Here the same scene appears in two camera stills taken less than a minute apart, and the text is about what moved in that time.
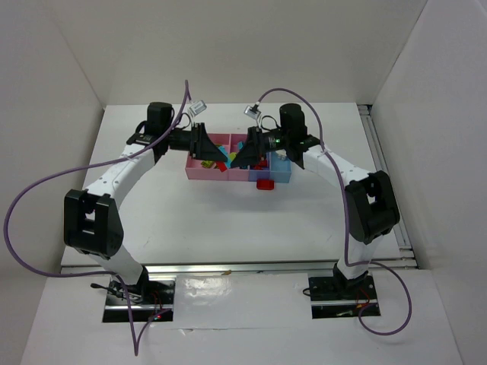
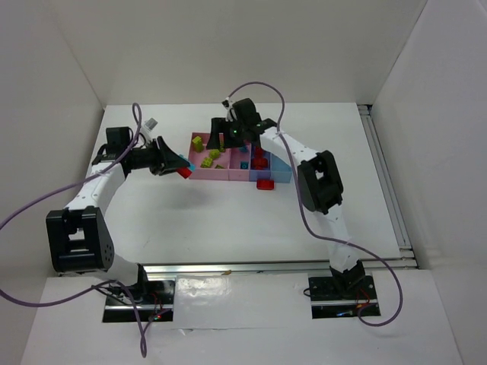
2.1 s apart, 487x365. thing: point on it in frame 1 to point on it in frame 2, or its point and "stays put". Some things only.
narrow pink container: (237, 173) stays put
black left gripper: (195, 141) to (160, 156)
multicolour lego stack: (224, 165) to (186, 172)
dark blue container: (261, 174) stays put
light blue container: (280, 170) stays put
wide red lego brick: (265, 184) stays put
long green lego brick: (207, 164) stays put
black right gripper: (257, 144) to (227, 134)
